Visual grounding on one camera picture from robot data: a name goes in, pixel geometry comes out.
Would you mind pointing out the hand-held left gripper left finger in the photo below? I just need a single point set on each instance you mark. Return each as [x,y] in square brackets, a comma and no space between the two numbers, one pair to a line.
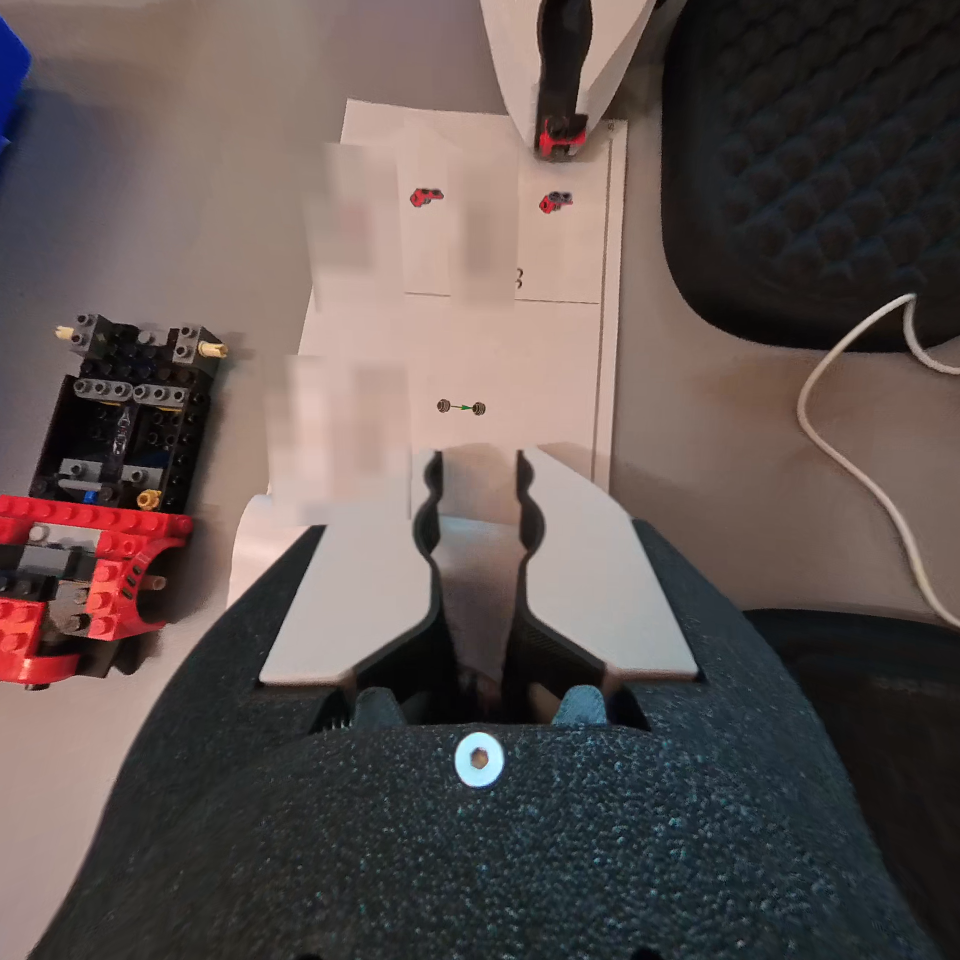
[352,600]

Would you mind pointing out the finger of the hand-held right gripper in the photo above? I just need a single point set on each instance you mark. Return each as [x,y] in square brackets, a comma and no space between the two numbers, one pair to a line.
[514,52]
[619,37]

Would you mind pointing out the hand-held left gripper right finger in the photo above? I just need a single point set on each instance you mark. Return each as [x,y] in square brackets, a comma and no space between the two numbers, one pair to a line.
[600,585]

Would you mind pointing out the small red black lego assembly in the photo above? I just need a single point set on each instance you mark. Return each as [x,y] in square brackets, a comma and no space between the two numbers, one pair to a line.
[555,139]

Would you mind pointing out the white lego instruction booklet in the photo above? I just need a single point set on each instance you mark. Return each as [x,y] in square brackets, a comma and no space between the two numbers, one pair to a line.
[540,352]

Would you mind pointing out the red and black lego car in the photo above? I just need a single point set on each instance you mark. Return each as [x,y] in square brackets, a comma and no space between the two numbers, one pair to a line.
[120,420]

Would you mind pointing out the black quilted wrist rest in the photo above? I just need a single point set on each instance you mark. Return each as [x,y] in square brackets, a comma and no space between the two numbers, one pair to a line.
[810,165]
[900,712]

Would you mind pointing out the blue plastic bin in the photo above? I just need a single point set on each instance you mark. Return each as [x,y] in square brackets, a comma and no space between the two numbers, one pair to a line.
[11,82]

